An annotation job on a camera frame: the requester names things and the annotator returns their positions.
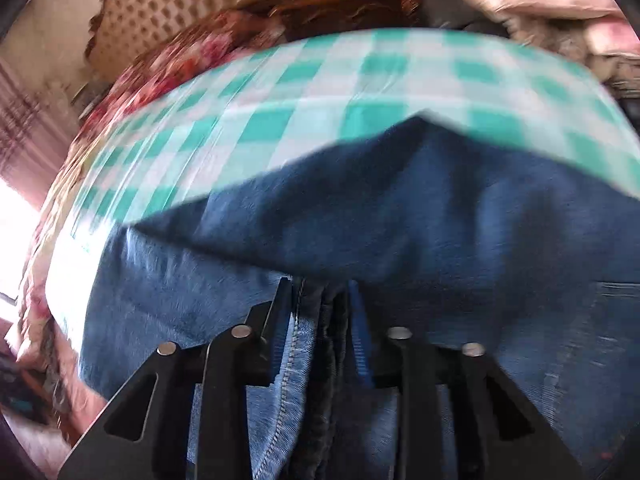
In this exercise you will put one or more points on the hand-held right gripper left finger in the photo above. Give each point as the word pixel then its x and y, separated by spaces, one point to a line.
pixel 265 345

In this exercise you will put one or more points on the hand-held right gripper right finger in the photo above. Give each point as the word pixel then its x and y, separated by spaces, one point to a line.
pixel 361 330

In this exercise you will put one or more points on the blue denim pants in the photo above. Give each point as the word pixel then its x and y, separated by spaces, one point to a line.
pixel 400 220

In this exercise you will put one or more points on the green checkered tablecloth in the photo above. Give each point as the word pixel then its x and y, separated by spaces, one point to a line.
pixel 325 90

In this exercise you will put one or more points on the pink floral quilt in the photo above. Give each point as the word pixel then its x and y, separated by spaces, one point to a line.
pixel 115 105

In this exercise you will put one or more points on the dark red floral blanket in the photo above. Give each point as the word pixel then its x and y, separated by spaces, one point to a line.
pixel 235 32

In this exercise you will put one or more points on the dark wooden nightstand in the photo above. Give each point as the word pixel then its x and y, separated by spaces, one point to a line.
pixel 345 10

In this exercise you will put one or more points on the brown plaid blanket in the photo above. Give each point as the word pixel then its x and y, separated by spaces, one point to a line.
pixel 555 37

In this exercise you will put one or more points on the tufted wooden headboard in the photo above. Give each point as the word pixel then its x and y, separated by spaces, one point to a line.
pixel 165 5

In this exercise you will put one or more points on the small pink pillow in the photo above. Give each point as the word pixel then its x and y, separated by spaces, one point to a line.
pixel 617 35

